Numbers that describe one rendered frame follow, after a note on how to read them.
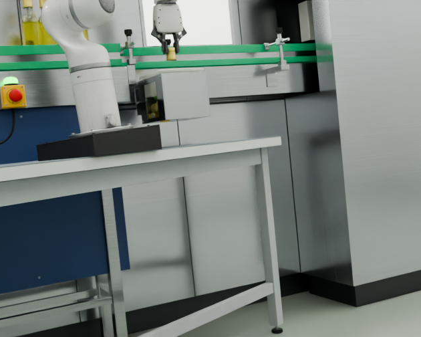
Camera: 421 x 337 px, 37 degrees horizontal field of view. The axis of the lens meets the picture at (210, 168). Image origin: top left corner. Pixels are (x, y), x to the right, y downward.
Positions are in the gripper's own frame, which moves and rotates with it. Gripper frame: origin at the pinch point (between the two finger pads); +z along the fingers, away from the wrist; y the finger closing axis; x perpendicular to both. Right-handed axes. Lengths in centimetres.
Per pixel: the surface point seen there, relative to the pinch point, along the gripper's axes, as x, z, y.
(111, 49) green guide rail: -8.1, -1.5, 18.9
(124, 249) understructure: -8, 70, 22
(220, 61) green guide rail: -18.8, 2.9, -29.1
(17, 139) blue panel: -7, 27, 55
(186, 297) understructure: -37, 100, -11
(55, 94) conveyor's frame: -5.7, 13.5, 41.1
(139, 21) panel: -34.4, -16.7, -2.0
